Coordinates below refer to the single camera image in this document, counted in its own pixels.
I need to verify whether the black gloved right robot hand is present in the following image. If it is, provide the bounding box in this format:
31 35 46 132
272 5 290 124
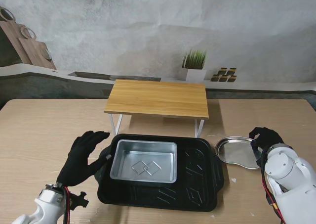
248 127 285 168

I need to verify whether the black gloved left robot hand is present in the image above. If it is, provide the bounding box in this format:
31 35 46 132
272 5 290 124
56 131 111 187

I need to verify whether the oval stainless steel tray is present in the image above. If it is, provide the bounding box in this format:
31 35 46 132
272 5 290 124
215 135 263 171

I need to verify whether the silver rectangular baking pan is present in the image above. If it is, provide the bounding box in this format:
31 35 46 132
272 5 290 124
109 139 178 184

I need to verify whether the large black baking tray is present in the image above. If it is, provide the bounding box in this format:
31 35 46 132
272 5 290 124
93 133 225 213

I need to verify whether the wooden shelf with white legs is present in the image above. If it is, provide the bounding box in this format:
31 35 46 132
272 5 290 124
103 79 210 138

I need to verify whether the printed kitchen scene backdrop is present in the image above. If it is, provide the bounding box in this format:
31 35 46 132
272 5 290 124
0 0 316 111

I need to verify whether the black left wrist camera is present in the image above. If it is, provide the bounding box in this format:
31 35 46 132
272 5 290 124
69 191 90 211

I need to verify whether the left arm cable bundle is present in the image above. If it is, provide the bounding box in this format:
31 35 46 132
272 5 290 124
61 185 73 224

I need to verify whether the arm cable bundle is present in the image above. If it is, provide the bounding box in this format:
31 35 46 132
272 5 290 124
260 149 285 220
61 185 73 224

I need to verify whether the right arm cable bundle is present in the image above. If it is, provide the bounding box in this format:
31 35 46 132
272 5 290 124
260 149 285 220

